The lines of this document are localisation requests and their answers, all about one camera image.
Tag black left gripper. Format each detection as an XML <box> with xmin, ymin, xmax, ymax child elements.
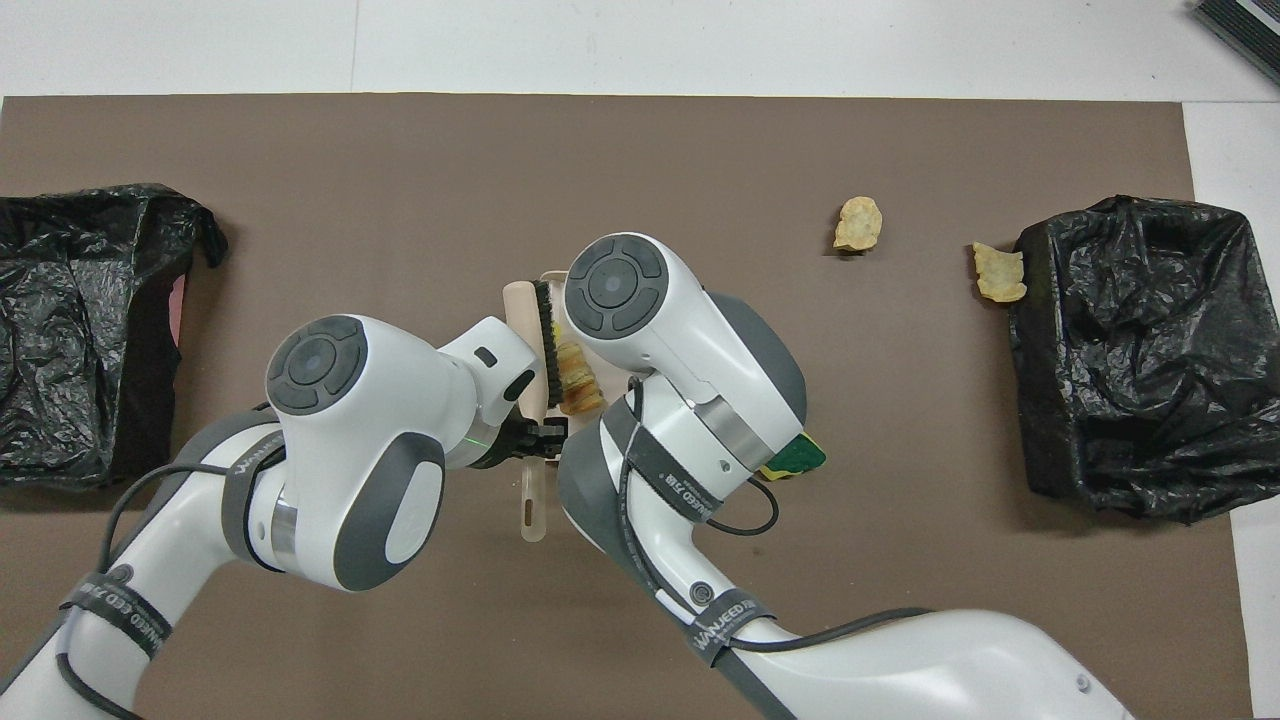
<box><xmin>470</xmin><ymin>418</ymin><xmax>569</xmax><ymax>469</ymax></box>

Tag beige hand brush black bristles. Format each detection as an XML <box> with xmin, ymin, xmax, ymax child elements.
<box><xmin>502</xmin><ymin>280</ymin><xmax>563</xmax><ymax>544</ymax></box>

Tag tan layered foam chunk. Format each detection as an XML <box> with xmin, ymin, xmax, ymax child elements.
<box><xmin>555</xmin><ymin>338</ymin><xmax>609</xmax><ymax>417</ymax></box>

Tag beige plastic dustpan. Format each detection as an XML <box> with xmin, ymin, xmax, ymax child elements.
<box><xmin>540</xmin><ymin>267</ymin><xmax>613</xmax><ymax>421</ymax></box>

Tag pale yellow foam chunk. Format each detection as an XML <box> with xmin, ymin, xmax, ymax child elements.
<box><xmin>833</xmin><ymin>196</ymin><xmax>884</xmax><ymax>253</ymax></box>
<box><xmin>973</xmin><ymin>242</ymin><xmax>1029</xmax><ymax>304</ymax></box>

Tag black bag lined bin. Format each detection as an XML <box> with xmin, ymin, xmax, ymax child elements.
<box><xmin>1008</xmin><ymin>195</ymin><xmax>1280</xmax><ymax>526</ymax></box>
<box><xmin>0</xmin><ymin>183</ymin><xmax>229</xmax><ymax>491</ymax></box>

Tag green and yellow sponge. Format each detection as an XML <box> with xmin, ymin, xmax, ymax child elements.
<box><xmin>760</xmin><ymin>435</ymin><xmax>829</xmax><ymax>483</ymax></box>

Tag brown paper table mat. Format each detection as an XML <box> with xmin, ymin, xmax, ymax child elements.
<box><xmin>0</xmin><ymin>93</ymin><xmax>1256</xmax><ymax>720</ymax></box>

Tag dark striped device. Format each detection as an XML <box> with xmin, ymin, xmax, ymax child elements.
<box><xmin>1190</xmin><ymin>0</ymin><xmax>1280</xmax><ymax>59</ymax></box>

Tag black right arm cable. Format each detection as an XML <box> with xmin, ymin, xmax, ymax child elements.
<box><xmin>620</xmin><ymin>375</ymin><xmax>931</xmax><ymax>651</ymax></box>

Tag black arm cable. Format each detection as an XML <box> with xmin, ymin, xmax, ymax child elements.
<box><xmin>55</xmin><ymin>458</ymin><xmax>233</xmax><ymax>720</ymax></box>
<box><xmin>620</xmin><ymin>375</ymin><xmax>931</xmax><ymax>651</ymax></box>

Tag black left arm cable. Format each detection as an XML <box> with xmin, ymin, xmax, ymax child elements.
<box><xmin>55</xmin><ymin>458</ymin><xmax>233</xmax><ymax>720</ymax></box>

